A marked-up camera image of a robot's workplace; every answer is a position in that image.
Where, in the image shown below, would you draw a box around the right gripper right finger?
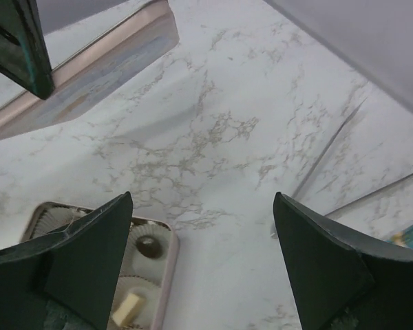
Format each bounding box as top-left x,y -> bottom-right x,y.
273,192 -> 413,329

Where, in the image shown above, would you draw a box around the white rectangular chocolate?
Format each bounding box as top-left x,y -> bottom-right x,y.
112,294 -> 146,327

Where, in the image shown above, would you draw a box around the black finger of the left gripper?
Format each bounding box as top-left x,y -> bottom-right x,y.
0,0 -> 54,100

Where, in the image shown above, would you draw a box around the dark oval chocolate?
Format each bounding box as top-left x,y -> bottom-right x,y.
135,235 -> 163,259

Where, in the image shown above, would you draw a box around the pink chocolate tin box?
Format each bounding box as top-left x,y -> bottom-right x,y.
20,201 -> 179,329

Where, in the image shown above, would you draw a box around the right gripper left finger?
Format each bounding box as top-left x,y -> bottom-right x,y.
0,192 -> 133,329

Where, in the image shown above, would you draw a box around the metal tweezers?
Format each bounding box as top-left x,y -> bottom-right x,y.
296,104 -> 413,215

